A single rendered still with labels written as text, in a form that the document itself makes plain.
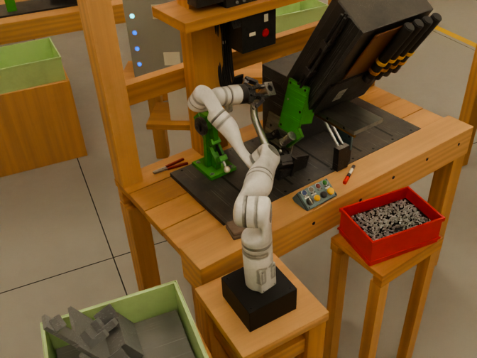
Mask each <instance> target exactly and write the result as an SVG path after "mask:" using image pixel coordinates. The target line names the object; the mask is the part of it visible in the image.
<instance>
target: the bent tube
mask: <svg viewBox="0 0 477 358"><path fill-rule="evenodd" d="M263 84H264V86H265V87H264V88H263V89H262V90H261V91H259V92H258V93H259V94H267V95H268V96H270V95H276V92H275V89H274V86H273V83H272V82H264V83H263ZM250 115H251V121H252V123H253V125H254V128H255V130H256V133H257V135H258V138H259V140H260V142H261V145H262V144H264V143H268V140H267V137H266V135H265V132H264V130H263V127H262V126H261V123H260V121H259V118H258V108H256V109H254V110H252V105H251V106H250Z"/></svg>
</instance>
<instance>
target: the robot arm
mask: <svg viewBox="0 0 477 358"><path fill-rule="evenodd" d="M242 80H243V84H237V85H228V86H225V87H215V88H214V89H210V88H209V87H207V86H205V85H199V86H197V87H196V88H195V89H194V91H193V93H192V94H191V95H190V97H189V98H188V100H187V106H188V107H189V108H190V109H191V110H192V111H194V112H205V111H208V112H209V113H208V116H207V119H208V121H209V122H210V123H211V124H212V125H213V126H214V127H215V128H216V129H217V130H218V131H219V132H220V133H221V134H222V135H223V136H224V138H225V139H226V140H227V141H228V142H229V143H230V144H231V146H232V148H233V149H234V150H235V152H237V154H238V155H239V157H240V158H241V159H242V161H243V162H244V163H245V164H246V165H247V167H248V168H249V170H248V172H247V174H246V177H245V180H244V182H243V187H242V190H241V191H240V193H239V195H238V197H237V198H236V201H235V204H234V209H233V219H234V222H235V224H236V225H237V226H238V227H243V228H245V229H244V230H243V232H242V234H241V246H242V254H243V268H244V276H245V283H246V285H247V287H248V288H250V289H251V290H252V291H258V292H260V293H264V292H265V291H267V290H268V289H269V288H271V287H272V286H274V285H275V284H276V272H275V262H274V261H273V238H272V203H271V201H270V198H269V197H268V195H269V194H270V192H271V190H272V188H273V180H274V177H275V171H276V168H277V166H278V164H279V162H280V154H279V153H278V150H277V149H276V148H275V147H274V146H272V145H271V144H269V143H264V144H262V145H260V146H259V147H258V148H257V149H256V150H255V151H254V152H253V153H252V154H250V153H249V152H248V151H247V149H246V147H245V146H244V144H243V141H242V138H241V133H240V130H239V126H238V124H237V123H236V121H235V119H234V118H233V117H232V116H231V115H230V114H229V112H232V111H233V105H237V104H246V103H247V104H251V105H252V110H254V109H256V108H258V107H259V106H260V105H261V104H262V103H264V101H265V100H264V99H267V98H269V97H270V96H268V95H267V94H259V93H256V89H259V90H260V89H263V88H264V87H265V86H264V84H261V85H260V84H259V83H258V81H257V80H256V79H253V78H252V77H249V76H245V77H244V78H243V79H242ZM248 83H249V84H248ZM250 84H251V85H250ZM252 85H253V86H252ZM256 99H259V102H258V103H256V102H255V103H254V100H256ZM222 106H224V108H225V109H224V108H223V107H222ZM225 110H226V111H225Z"/></svg>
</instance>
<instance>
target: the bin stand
mask: <svg viewBox="0 0 477 358"><path fill-rule="evenodd" d="M439 236H440V237H441V238H440V239H438V240H437V242H435V243H433V244H430V245H427V246H424V247H422V248H419V249H416V250H414V251H410V252H408V253H406V254H402V255H400V256H396V257H394V258H392V259H388V260H386V261H383V262H380V263H378V264H375V265H372V266H369V265H368V264H367V263H366V262H365V261H364V260H363V259H362V258H361V257H360V256H359V255H358V253H357V252H356V251H355V250H354V249H353V248H352V246H351V245H350V244H349V243H348V242H347V241H346V240H345V238H343V237H342V236H341V234H340V233H338V234H336V235H334V236H333V237H332V238H331V246H330V249H331V250H332V253H331V268H330V276H329V291H328V299H327V310H328V311H329V319H328V320H327V321H326V328H325V336H324V351H323V358H337V354H338V348H339V336H340V330H341V319H342V313H343V306H344V294H345V288H346V277H347V270H348V264H349V257H351V258H352V259H354V260H355V261H356V262H358V263H359V264H360V265H362V267H364V268H365V269H367V270H368V271H369V272H371V273H372V274H373V278H372V279H371V281H370V286H369V291H368V300H367V304H366V313H365V318H364V323H363V332H362V336H361V345H360V350H359V355H358V358H375V355H376V351H377V346H378V340H379V335H380V329H381V324H382V320H383V313H384V309H385V302H386V298H387V293H388V286H389V282H391V281H392V280H394V279H395V278H397V277H398V276H400V275H401V274H403V273H404V272H406V271H408V270H409V269H411V268H412V267H413V266H415V265H417V268H416V271H415V277H414V281H413V284H412V290H411V294H410V299H409V303H408V307H407V312H406V316H405V321H404V325H403V329H402V334H401V338H400V343H399V347H398V351H397V356H396V358H412V353H413V350H414V347H415V342H416V339H417V333H418V330H419V328H420V323H421V319H422V314H423V311H424V306H425V303H426V299H427V294H428V291H429V286H430V283H431V279H432V274H433V271H434V266H435V263H436V260H437V255H438V252H439V249H441V247H442V243H443V241H444V237H443V236H442V235H441V234H439Z"/></svg>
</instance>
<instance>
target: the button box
mask: <svg viewBox="0 0 477 358"><path fill-rule="evenodd" d="M323 180H325V181H327V184H326V185H324V184H323V183H322V181H323ZM323 180H321V181H319V182H318V184H320V186H321V187H320V188H317V187H316V184H317V183H315V184H314V185H311V186H309V187H308V188H305V189H304V190H305V191H306V192H307V194H306V195H303V194H302V191H303V190H301V191H299V192H298V193H297V194H296V195H295V196H294V197H293V200H294V202H296V203H297V204H298V205H299V206H300V207H302V208H303V209H304V210H306V211H309V210H311V209H313V208H314V207H316V206H318V205H320V204H322V203H324V202H326V201H328V200H330V199H332V198H333V197H336V196H337V193H336V192H335V191H334V194H333V195H330V194H329V193H328V192H327V189H328V188H332V186H331V184H330V182H329V181H328V180H327V178H325V179H323ZM310 187H312V188H313V189H314V191H313V192H310V191H309V188H310ZM323 191H324V192H326V193H327V196H326V197H322V196H321V193H322V192H323ZM315 195H319V196H320V200H319V201H316V200H315V199H314V196H315ZM308 198H312V199H313V200H314V203H313V204H312V205H309V204H308V203H307V199H308Z"/></svg>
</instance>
